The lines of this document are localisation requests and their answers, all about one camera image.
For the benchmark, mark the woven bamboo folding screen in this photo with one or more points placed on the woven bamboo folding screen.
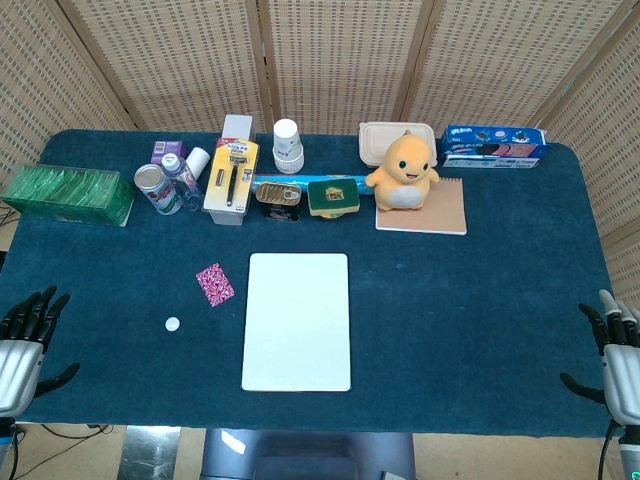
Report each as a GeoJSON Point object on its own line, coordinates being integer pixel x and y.
{"type": "Point", "coordinates": [345, 60]}

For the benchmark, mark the yellow razor blister pack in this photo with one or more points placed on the yellow razor blister pack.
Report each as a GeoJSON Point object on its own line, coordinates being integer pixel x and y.
{"type": "Point", "coordinates": [230, 175]}

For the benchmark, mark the small purple box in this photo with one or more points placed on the small purple box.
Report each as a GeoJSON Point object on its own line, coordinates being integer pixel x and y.
{"type": "Point", "coordinates": [169, 149]}

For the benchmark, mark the small white round disc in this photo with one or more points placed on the small white round disc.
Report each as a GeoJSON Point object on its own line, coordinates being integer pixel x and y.
{"type": "Point", "coordinates": [172, 324]}

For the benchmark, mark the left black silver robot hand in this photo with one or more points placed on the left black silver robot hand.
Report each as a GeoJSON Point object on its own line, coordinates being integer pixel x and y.
{"type": "Point", "coordinates": [20, 365]}

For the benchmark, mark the long blue foil roll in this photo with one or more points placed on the long blue foil roll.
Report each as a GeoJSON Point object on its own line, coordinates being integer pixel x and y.
{"type": "Point", "coordinates": [310, 178]}

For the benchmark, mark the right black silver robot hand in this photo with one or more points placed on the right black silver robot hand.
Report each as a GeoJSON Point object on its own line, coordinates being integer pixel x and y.
{"type": "Point", "coordinates": [622, 380]}

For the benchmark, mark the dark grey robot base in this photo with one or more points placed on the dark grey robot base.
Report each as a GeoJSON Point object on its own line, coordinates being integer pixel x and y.
{"type": "Point", "coordinates": [305, 455]}

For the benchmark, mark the kraft spiral notebook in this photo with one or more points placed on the kraft spiral notebook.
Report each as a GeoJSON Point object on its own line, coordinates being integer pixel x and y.
{"type": "Point", "coordinates": [440, 212]}

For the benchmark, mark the clear bottle purple label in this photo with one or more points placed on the clear bottle purple label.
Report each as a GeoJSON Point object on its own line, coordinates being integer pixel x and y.
{"type": "Point", "coordinates": [186, 185]}

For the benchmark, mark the yellow plush dinosaur toy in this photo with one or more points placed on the yellow plush dinosaur toy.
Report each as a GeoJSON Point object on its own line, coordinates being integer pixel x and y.
{"type": "Point", "coordinates": [405, 172]}

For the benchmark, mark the shiny metal table leg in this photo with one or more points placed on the shiny metal table leg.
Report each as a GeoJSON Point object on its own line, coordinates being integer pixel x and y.
{"type": "Point", "coordinates": [150, 452]}

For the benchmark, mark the white rectangular board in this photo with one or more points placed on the white rectangular board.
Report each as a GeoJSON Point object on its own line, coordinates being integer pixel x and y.
{"type": "Point", "coordinates": [297, 325]}

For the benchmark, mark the green tissue box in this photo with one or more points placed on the green tissue box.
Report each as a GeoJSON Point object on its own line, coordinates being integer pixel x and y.
{"type": "Point", "coordinates": [65, 195]}

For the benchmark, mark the blue cookie box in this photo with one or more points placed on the blue cookie box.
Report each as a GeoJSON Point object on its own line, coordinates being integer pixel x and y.
{"type": "Point", "coordinates": [492, 147]}

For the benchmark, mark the green square tin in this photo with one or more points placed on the green square tin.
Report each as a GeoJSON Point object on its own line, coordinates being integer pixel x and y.
{"type": "Point", "coordinates": [332, 196]}

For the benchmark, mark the dark blue table mat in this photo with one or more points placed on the dark blue table mat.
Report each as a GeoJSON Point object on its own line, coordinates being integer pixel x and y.
{"type": "Point", "coordinates": [450, 310]}

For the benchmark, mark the white cylinder roll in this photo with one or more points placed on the white cylinder roll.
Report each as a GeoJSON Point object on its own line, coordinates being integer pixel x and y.
{"type": "Point", "coordinates": [199, 160]}

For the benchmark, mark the silver-top drink can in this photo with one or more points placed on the silver-top drink can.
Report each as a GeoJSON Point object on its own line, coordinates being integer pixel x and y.
{"type": "Point", "coordinates": [156, 187]}

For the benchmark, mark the pink patterned card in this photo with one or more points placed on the pink patterned card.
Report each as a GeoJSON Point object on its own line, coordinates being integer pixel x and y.
{"type": "Point", "coordinates": [215, 285]}

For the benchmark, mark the gold pull-tab food tin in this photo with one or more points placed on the gold pull-tab food tin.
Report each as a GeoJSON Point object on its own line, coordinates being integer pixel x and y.
{"type": "Point", "coordinates": [279, 197]}

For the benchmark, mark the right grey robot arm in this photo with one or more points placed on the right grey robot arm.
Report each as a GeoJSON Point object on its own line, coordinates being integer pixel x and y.
{"type": "Point", "coordinates": [630, 455]}

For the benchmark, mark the beige lidded food container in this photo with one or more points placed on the beige lidded food container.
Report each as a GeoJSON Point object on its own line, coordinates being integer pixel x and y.
{"type": "Point", "coordinates": [377, 142]}

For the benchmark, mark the stacked white paper cups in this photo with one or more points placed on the stacked white paper cups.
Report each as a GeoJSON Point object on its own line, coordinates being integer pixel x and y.
{"type": "Point", "coordinates": [287, 147]}

